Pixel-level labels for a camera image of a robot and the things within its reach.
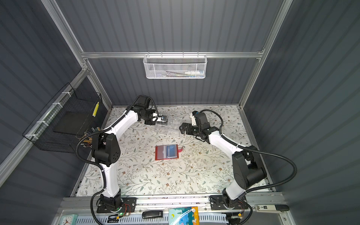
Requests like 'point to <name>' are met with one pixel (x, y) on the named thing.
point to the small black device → (152, 214)
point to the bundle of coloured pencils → (87, 141)
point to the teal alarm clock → (69, 219)
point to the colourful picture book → (191, 218)
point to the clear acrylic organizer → (169, 129)
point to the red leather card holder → (167, 152)
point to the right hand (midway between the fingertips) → (187, 128)
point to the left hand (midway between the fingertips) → (158, 116)
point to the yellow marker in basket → (95, 109)
